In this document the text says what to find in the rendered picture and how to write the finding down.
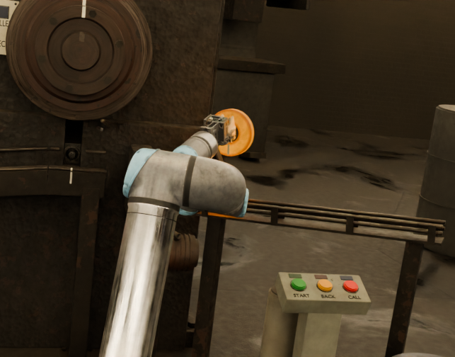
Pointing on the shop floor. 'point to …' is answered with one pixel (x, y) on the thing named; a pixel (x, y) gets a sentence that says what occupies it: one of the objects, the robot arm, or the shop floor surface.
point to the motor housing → (181, 263)
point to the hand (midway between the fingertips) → (231, 127)
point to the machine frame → (176, 61)
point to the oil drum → (446, 180)
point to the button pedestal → (320, 311)
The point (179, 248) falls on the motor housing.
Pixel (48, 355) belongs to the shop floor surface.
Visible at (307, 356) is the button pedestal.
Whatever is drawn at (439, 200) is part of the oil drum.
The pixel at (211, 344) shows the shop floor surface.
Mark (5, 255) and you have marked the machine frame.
